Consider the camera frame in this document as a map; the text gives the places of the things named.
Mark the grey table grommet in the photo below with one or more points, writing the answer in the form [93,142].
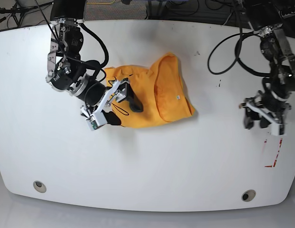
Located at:
[39,187]
[248,195]

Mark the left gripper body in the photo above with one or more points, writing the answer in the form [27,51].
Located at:
[268,105]

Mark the right grey table grommet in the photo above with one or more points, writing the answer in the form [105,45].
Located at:
[248,195]

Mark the orange T-shirt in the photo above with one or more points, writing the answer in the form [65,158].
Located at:
[160,90]

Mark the red tape rectangle marking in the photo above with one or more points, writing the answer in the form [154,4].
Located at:
[270,151]

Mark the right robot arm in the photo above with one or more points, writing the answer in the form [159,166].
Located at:
[67,72]

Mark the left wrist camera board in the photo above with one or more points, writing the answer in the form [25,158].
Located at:
[277,129]

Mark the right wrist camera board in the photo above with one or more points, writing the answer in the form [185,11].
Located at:
[95,124]

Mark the black tripod stand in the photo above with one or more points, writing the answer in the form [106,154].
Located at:
[17,12]

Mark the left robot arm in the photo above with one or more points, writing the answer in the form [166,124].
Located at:
[261,19]

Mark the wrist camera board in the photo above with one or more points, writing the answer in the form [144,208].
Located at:
[277,129]
[95,124]

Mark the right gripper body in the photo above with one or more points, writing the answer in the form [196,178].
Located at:
[96,97]

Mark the left grey table grommet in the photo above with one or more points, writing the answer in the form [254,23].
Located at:
[39,187]

